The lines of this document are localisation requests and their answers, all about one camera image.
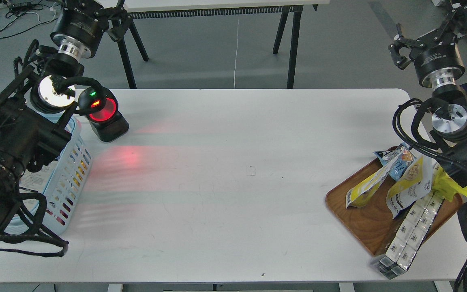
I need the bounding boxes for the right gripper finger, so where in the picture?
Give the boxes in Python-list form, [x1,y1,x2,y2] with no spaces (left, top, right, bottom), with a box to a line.
[436,3,467,40]
[388,23,422,70]

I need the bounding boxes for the white hanging cable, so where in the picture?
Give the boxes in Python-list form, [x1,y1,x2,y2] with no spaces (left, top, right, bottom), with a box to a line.
[233,15,240,89]

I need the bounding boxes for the black barcode scanner red window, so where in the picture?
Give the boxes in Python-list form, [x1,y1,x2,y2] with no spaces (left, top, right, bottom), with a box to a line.
[78,87,129,142]

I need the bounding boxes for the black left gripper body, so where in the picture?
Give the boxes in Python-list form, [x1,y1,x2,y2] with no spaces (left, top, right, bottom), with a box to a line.
[50,0,109,58]

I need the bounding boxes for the yellow snack packet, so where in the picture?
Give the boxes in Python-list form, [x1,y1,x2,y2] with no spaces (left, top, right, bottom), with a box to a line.
[432,163,467,202]

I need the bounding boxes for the white tissue multipack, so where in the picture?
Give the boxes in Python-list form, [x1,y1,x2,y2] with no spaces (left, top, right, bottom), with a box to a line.
[370,194,445,279]

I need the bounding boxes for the brown wooden tray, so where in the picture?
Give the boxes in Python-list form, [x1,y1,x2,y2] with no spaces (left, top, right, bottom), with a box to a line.
[326,146,463,256]

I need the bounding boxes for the black floor cables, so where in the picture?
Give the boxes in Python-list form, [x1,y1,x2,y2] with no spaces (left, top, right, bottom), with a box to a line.
[0,0,62,41]

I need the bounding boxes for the white background table black legs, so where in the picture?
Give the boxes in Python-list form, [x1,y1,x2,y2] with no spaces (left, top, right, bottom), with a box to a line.
[122,0,330,89]

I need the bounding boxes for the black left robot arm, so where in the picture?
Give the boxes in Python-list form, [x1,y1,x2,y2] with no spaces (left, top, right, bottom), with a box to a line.
[0,0,132,257]

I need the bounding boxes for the white receipt paper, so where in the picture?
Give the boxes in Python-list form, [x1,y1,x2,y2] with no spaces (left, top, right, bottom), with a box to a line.
[19,161,58,193]

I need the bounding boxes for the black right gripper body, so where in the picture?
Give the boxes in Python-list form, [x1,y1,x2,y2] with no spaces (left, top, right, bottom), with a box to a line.
[410,32,465,88]

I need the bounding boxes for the yellow white snack pouch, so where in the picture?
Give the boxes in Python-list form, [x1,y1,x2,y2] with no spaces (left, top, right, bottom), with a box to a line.
[345,161,395,208]
[386,156,433,219]

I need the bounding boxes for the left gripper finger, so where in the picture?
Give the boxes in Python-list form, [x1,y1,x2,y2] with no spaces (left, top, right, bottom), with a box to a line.
[96,0,133,43]

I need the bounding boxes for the light blue plastic basket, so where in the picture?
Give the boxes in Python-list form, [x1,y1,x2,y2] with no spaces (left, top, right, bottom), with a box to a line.
[0,118,92,235]

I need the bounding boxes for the blue snack bag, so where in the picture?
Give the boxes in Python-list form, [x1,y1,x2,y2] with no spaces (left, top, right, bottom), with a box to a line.
[374,142,416,181]

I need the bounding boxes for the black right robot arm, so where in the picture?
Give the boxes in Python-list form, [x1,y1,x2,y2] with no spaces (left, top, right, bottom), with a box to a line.
[388,2,467,292]

